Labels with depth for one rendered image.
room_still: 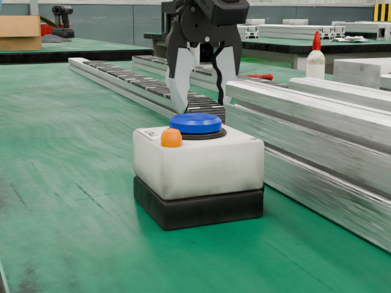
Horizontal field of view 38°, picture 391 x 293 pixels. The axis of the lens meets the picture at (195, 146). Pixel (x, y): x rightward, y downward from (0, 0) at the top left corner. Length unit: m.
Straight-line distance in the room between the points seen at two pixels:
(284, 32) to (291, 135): 3.51
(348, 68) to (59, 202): 0.40
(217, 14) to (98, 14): 11.20
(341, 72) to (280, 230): 0.36
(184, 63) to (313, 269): 0.44
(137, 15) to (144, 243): 11.74
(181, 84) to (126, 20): 11.29
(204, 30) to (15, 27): 1.95
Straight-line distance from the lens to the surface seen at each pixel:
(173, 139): 0.39
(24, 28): 2.64
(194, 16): 0.74
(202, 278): 0.34
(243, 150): 0.41
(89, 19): 11.80
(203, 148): 0.40
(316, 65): 1.20
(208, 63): 1.62
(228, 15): 0.66
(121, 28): 11.99
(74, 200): 0.48
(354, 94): 0.52
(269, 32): 4.16
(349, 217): 0.41
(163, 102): 0.86
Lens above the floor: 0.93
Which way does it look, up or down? 13 degrees down
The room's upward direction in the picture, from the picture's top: straight up
